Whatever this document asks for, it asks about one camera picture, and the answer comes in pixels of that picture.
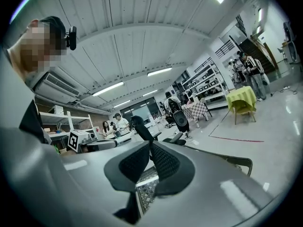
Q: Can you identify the white metal shelf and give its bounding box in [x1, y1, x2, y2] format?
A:
[180, 60, 230, 110]

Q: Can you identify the white air conditioner unit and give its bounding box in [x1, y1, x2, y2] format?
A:
[34, 70, 81, 105]

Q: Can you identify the wooden round table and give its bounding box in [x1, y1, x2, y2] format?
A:
[233, 106, 257, 125]

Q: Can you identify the dark woven metal table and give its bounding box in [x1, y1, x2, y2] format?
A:
[135, 155, 254, 217]

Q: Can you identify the yellow-green tablecloth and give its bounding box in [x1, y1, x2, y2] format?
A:
[225, 86, 258, 114]

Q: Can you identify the black headrest office chair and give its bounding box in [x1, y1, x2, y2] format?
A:
[129, 114, 187, 147]

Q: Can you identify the person's head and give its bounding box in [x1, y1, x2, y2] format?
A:
[6, 15, 69, 83]

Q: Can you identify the black head camera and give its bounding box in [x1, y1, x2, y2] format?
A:
[63, 26, 78, 52]

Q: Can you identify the person's black-clad torso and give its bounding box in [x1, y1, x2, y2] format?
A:
[18, 99, 52, 145]

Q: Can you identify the white shelf unit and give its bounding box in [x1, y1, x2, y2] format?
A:
[38, 105, 100, 151]

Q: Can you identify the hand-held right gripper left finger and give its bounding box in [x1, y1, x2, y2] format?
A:
[0, 128, 156, 227]

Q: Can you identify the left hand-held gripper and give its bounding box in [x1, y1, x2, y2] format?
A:
[68, 130, 118, 152]

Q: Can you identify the dark staircase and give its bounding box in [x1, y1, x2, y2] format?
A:
[236, 14, 279, 73]

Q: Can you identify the checkered cloth table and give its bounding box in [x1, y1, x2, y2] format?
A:
[181, 100, 213, 129]

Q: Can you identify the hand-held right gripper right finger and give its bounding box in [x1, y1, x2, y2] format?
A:
[142, 142, 285, 227]

